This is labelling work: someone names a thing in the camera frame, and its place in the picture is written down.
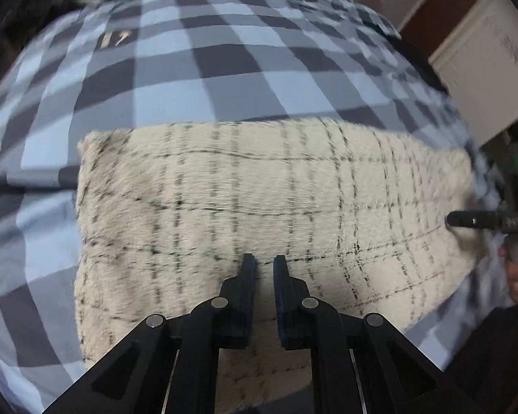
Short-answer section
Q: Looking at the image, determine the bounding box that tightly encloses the cream plaid tweed jacket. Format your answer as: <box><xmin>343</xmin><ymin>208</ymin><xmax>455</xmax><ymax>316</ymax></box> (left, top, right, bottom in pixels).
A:
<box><xmin>75</xmin><ymin>119</ymin><xmax>484</xmax><ymax>413</ymax></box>

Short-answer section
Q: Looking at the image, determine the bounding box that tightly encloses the person's right hand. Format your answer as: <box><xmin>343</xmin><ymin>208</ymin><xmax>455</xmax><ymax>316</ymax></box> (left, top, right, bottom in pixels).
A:
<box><xmin>500</xmin><ymin>236</ymin><xmax>518</xmax><ymax>304</ymax></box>

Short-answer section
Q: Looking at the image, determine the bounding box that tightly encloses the white louvered wardrobe door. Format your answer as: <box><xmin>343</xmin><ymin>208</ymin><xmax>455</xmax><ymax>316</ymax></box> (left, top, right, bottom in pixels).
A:
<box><xmin>430</xmin><ymin>0</ymin><xmax>518</xmax><ymax>144</ymax></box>

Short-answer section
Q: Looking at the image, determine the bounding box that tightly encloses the dark red door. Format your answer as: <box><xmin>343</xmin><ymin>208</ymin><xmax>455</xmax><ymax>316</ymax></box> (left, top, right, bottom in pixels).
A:
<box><xmin>401</xmin><ymin>0</ymin><xmax>478</xmax><ymax>58</ymax></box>

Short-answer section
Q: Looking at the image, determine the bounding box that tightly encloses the blue checkered bed sheet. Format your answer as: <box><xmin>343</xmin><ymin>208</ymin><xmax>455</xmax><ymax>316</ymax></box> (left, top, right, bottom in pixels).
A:
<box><xmin>0</xmin><ymin>0</ymin><xmax>499</xmax><ymax>413</ymax></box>

